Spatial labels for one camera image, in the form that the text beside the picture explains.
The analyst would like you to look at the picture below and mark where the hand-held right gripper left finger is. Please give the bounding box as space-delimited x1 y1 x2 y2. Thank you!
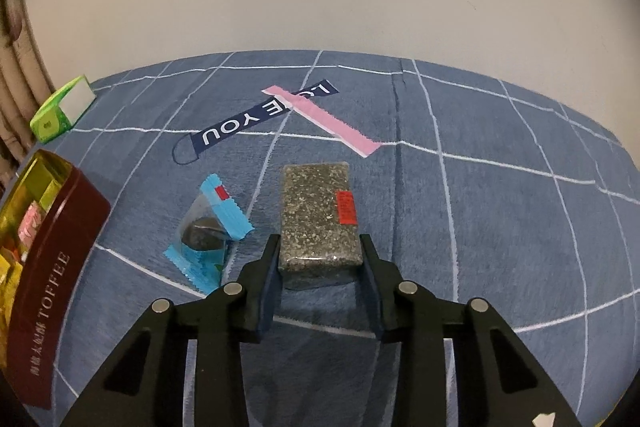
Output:
60 234 282 427

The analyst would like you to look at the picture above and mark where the beige patterned curtain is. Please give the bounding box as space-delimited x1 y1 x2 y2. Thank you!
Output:
0 0 53 188

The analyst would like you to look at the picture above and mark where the blue checked blanket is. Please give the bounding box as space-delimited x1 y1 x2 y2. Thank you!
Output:
5 50 640 427

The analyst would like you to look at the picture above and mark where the red and gold tin box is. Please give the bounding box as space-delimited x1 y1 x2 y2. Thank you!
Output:
0 151 112 409

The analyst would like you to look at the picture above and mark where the grey sesame bar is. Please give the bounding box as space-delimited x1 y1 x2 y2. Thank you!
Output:
277 162 364 280

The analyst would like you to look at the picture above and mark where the blue candy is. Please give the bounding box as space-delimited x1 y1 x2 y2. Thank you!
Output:
164 174 254 295

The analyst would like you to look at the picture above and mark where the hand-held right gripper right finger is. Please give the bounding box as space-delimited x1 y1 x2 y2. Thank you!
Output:
357 234 583 427

